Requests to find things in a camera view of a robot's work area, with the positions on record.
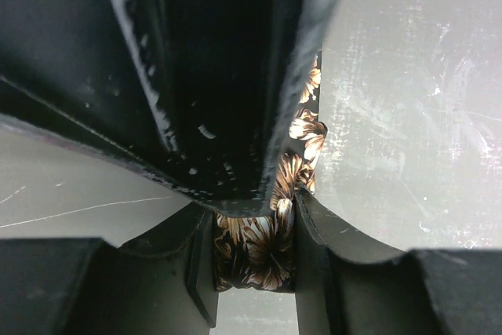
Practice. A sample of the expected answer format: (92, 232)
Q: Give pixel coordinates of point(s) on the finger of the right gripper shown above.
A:
(196, 95)

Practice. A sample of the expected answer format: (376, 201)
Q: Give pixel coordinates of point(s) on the brown floral tie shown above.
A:
(259, 252)

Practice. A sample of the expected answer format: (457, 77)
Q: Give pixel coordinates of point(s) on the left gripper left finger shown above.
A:
(157, 283)

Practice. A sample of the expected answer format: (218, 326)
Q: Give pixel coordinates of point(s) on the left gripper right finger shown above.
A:
(349, 283)

